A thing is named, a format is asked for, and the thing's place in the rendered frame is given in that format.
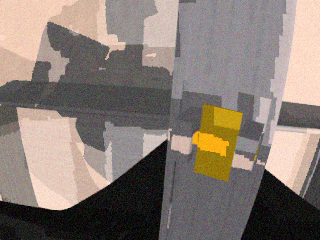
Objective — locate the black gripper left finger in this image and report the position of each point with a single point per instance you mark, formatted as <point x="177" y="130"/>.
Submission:
<point x="127" y="209"/>

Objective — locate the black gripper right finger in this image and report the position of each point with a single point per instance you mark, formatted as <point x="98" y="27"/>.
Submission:
<point x="280" y="214"/>

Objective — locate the grey rectangular tray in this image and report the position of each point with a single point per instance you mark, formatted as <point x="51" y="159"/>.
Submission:
<point x="63" y="142"/>

